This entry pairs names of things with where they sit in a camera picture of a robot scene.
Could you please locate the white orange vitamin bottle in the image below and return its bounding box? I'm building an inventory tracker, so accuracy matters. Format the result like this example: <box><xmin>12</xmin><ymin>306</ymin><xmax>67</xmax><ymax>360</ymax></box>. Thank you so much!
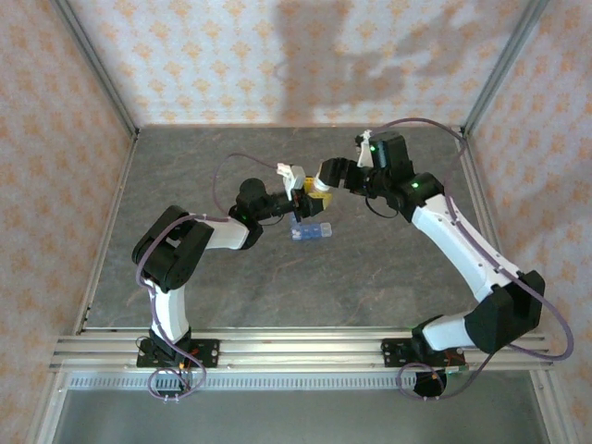
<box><xmin>308</xmin><ymin>174</ymin><xmax>335</xmax><ymax>195</ymax></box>

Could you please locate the blue weekly pill organizer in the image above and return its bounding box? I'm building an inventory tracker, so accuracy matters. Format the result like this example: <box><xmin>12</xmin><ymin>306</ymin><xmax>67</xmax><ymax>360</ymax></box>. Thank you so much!
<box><xmin>289</xmin><ymin>221</ymin><xmax>334</xmax><ymax>242</ymax></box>

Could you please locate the grey metal panel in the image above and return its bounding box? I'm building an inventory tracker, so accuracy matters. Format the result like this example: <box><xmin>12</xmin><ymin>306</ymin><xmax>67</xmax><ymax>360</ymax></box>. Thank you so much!
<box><xmin>34</xmin><ymin>372</ymin><xmax>563</xmax><ymax>444</ymax></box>

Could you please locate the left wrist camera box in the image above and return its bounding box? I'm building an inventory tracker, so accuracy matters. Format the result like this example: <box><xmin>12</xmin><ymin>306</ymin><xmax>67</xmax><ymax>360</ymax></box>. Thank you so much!
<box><xmin>276</xmin><ymin>162</ymin><xmax>307</xmax><ymax>201</ymax></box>

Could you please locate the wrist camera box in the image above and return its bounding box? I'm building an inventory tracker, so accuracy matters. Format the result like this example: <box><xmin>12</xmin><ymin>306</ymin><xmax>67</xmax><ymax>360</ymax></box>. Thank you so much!
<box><xmin>353</xmin><ymin>130</ymin><xmax>374</xmax><ymax>167</ymax></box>
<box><xmin>276</xmin><ymin>162</ymin><xmax>307</xmax><ymax>201</ymax></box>

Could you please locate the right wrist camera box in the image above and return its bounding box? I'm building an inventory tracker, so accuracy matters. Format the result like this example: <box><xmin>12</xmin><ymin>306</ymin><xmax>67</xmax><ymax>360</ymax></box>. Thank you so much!
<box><xmin>353</xmin><ymin>130</ymin><xmax>374</xmax><ymax>167</ymax></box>

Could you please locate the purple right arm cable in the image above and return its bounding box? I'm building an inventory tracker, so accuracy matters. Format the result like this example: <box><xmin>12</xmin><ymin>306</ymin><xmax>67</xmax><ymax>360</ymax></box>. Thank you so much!
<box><xmin>378</xmin><ymin>117</ymin><xmax>576</xmax><ymax>401</ymax></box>

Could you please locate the aluminium side rail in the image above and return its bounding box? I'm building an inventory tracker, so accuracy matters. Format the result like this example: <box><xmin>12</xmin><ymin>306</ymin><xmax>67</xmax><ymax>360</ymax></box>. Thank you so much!
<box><xmin>454</xmin><ymin>127</ymin><xmax>529</xmax><ymax>334</ymax></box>
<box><xmin>73</xmin><ymin>136</ymin><xmax>139</xmax><ymax>335</ymax></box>

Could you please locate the aluminium frame post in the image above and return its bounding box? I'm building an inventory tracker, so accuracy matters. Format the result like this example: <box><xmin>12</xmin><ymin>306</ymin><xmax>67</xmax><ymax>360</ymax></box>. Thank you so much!
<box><xmin>48</xmin><ymin>0</ymin><xmax>141</xmax><ymax>140</ymax></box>
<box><xmin>462</xmin><ymin>0</ymin><xmax>552</xmax><ymax>138</ymax></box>

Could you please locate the aluminium mounting rail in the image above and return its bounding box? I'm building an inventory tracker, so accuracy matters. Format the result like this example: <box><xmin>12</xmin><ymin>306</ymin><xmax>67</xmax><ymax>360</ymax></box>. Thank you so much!
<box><xmin>48</xmin><ymin>328</ymin><xmax>555</xmax><ymax>372</ymax></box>

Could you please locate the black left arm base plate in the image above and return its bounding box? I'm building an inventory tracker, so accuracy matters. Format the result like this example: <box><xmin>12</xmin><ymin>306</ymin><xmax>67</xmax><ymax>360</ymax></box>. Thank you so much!
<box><xmin>137</xmin><ymin>339</ymin><xmax>221</xmax><ymax>369</ymax></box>

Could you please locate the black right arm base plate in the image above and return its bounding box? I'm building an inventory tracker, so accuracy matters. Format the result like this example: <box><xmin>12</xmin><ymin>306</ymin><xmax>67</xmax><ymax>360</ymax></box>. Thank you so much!
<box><xmin>381</xmin><ymin>337</ymin><xmax>466</xmax><ymax>369</ymax></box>

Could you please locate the slotted grey cable duct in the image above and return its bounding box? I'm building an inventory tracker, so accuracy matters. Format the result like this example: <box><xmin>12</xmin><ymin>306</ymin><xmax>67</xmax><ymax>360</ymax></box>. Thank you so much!
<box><xmin>67</xmin><ymin>372</ymin><xmax>417</xmax><ymax>390</ymax></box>

